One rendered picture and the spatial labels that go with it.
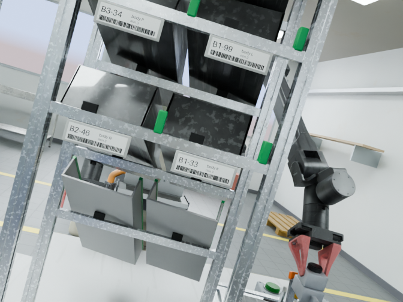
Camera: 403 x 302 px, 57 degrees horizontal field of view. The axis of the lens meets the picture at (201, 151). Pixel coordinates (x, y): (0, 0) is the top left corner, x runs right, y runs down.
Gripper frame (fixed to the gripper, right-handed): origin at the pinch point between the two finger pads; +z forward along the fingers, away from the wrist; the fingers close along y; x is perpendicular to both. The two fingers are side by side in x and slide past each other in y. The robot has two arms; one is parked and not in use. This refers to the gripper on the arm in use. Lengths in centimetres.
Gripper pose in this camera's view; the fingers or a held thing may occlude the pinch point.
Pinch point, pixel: (312, 274)
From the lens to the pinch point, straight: 82.8
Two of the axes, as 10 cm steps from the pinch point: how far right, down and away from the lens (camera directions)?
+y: 9.6, 2.8, 0.7
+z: -2.0, 8.3, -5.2
